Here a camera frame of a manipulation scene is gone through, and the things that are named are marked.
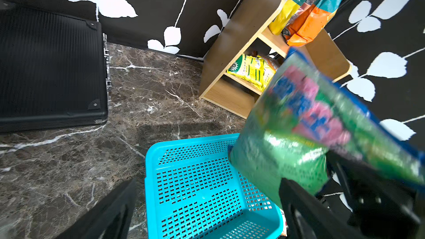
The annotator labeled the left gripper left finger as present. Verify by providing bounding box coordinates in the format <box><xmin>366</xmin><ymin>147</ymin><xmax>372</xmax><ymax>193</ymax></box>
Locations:
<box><xmin>57</xmin><ymin>179</ymin><xmax>137</xmax><ymax>239</ymax></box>

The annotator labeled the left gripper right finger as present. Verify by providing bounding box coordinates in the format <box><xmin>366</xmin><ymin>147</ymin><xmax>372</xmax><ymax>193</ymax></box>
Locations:
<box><xmin>279</xmin><ymin>178</ymin><xmax>364</xmax><ymax>239</ymax></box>

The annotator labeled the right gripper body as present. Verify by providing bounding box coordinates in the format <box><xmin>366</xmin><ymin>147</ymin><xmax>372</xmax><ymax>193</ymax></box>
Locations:
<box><xmin>326</xmin><ymin>151</ymin><xmax>425</xmax><ymax>239</ymax></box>

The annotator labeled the green blue-edged soil bag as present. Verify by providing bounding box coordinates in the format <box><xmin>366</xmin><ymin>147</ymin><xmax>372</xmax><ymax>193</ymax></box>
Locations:
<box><xmin>229</xmin><ymin>48</ymin><xmax>425</xmax><ymax>206</ymax></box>

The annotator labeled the teal and orange fertilizer bag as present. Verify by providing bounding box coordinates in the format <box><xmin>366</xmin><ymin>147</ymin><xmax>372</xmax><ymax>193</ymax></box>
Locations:
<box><xmin>284</xmin><ymin>0</ymin><xmax>342</xmax><ymax>46</ymax></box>

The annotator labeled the yellow fertilizer bag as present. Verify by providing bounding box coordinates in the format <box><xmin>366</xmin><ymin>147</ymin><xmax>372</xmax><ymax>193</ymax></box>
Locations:
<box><xmin>226</xmin><ymin>54</ymin><xmax>280</xmax><ymax>92</ymax></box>

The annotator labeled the wooden two-tier shelf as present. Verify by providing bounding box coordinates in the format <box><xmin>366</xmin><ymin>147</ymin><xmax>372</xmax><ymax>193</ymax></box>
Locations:
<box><xmin>199</xmin><ymin>0</ymin><xmax>353</xmax><ymax>120</ymax></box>

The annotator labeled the turquoise plastic basket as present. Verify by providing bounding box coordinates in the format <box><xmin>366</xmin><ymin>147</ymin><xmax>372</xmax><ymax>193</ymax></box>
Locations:
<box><xmin>145</xmin><ymin>134</ymin><xmax>284</xmax><ymax>239</ymax></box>

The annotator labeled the black ribbed case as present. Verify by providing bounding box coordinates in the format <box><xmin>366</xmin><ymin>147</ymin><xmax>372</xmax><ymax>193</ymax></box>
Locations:
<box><xmin>1</xmin><ymin>1</ymin><xmax>111</xmax><ymax>133</ymax></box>

